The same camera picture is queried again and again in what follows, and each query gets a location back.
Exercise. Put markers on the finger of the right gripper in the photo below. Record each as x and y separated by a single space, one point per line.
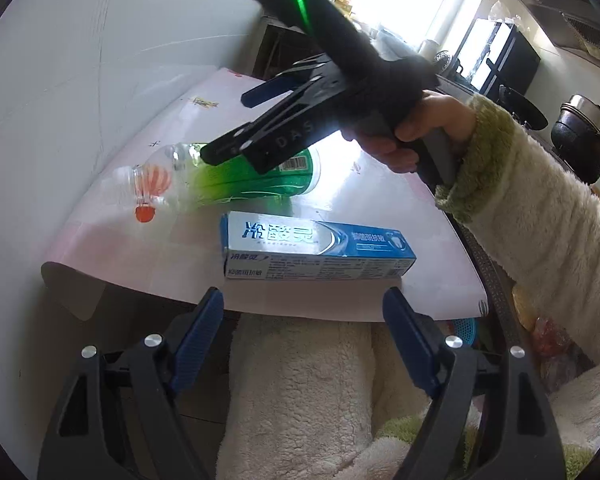
239 141
269 90

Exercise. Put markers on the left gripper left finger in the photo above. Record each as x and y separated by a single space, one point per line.
87 437

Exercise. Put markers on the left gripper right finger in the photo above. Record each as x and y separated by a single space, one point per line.
517 436

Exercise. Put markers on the green plastic bottle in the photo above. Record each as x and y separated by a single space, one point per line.
176 178

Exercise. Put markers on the blue toothpaste box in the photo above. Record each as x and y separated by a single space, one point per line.
264 247

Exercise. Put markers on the blue plastic trash basket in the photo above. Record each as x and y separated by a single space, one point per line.
466 329

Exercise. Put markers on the person's right hand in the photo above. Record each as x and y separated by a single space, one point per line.
433 111

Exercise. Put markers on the yellow bag on shelf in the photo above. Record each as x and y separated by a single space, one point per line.
525 312

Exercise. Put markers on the pink patterned tablecloth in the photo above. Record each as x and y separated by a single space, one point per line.
177 254

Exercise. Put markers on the black wok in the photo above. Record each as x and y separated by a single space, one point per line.
522 110

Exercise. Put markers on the black pot with steel lid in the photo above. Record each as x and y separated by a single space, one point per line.
576 137

